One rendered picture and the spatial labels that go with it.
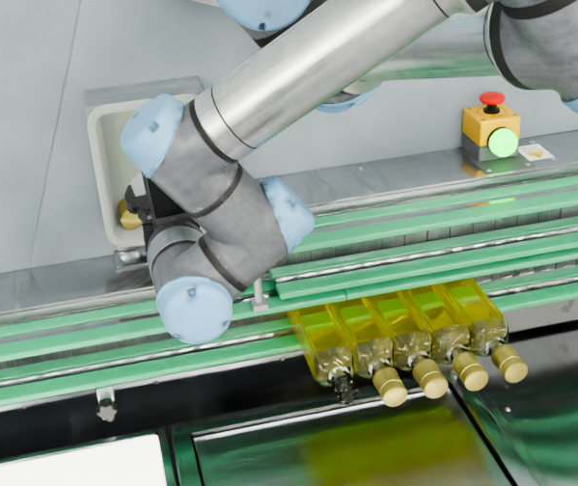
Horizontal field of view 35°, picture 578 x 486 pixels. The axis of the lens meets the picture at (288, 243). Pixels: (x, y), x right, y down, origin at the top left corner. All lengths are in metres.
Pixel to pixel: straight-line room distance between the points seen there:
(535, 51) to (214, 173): 0.32
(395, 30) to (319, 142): 0.67
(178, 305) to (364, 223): 0.48
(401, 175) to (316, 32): 0.65
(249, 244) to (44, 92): 0.54
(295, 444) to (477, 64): 0.64
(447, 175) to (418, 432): 0.40
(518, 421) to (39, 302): 0.74
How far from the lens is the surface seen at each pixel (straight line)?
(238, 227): 0.93
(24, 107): 1.40
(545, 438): 1.43
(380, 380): 1.24
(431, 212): 1.38
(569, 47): 0.85
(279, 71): 0.84
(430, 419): 1.39
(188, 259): 0.97
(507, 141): 1.47
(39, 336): 1.36
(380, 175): 1.45
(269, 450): 1.34
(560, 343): 1.63
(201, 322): 0.96
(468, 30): 0.95
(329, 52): 0.83
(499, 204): 1.41
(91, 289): 1.40
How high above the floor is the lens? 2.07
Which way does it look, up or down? 59 degrees down
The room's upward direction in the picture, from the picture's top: 153 degrees clockwise
